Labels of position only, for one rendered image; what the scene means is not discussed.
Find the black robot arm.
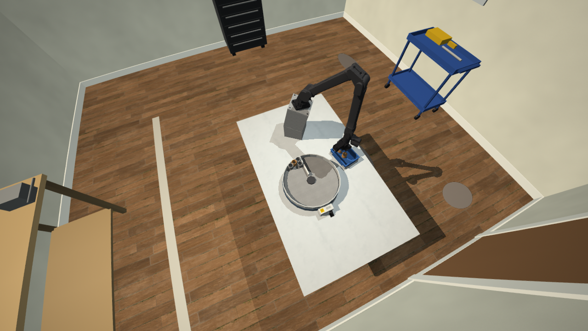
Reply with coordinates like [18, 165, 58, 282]
[292, 63, 370, 152]

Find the blue crate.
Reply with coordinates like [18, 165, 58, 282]
[330, 148, 360, 169]

